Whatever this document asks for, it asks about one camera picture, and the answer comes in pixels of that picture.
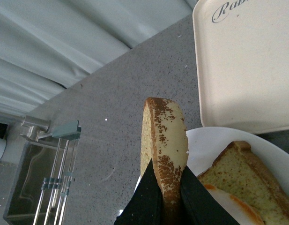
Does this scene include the white round plate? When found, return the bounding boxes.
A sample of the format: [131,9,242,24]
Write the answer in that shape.
[133,127,289,225]

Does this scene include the metal sink basin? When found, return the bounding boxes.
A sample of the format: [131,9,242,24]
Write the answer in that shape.
[3,115,76,225]

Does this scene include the bread slice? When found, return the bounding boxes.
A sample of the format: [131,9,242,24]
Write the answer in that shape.
[141,97,188,225]
[198,141,289,225]

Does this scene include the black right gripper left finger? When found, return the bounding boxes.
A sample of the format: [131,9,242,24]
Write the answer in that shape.
[114,161,162,225]

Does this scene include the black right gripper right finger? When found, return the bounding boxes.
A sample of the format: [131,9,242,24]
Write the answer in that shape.
[180,167,239,225]

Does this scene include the beige rabbit tray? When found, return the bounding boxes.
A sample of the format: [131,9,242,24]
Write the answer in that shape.
[193,0,289,134]

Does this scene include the grey-white curtain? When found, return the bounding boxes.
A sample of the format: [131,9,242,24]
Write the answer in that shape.
[0,0,196,115]

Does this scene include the fried egg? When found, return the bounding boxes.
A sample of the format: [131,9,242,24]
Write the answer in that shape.
[204,184,265,225]

